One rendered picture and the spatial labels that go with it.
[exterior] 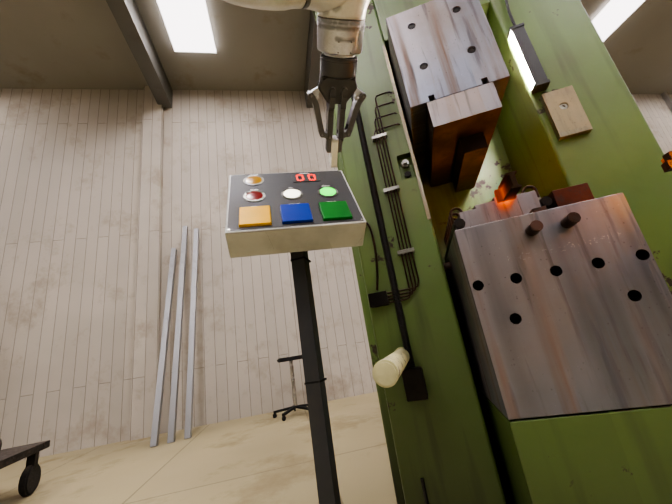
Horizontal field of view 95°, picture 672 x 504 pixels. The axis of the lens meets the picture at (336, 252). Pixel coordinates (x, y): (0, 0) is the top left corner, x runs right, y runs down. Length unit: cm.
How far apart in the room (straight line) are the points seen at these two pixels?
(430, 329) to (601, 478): 46
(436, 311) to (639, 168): 72
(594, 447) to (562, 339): 21
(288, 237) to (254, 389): 400
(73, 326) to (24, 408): 100
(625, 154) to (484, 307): 68
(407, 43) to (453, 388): 112
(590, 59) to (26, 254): 603
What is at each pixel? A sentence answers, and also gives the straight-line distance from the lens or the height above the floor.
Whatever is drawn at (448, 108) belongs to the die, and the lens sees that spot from 111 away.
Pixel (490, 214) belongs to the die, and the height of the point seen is 95.
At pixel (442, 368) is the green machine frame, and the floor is 57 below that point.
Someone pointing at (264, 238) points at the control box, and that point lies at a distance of 75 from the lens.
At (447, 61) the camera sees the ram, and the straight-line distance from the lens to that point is 122.
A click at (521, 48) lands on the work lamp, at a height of 154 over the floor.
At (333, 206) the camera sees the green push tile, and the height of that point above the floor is 102.
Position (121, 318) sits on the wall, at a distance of 514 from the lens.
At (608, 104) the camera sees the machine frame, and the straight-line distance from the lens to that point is 136.
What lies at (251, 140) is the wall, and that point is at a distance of 588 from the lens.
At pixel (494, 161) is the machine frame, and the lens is 157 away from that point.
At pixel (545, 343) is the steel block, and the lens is 85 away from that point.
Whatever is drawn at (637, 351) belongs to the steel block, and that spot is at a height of 57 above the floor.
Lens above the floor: 67
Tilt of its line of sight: 17 degrees up
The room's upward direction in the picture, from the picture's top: 9 degrees counter-clockwise
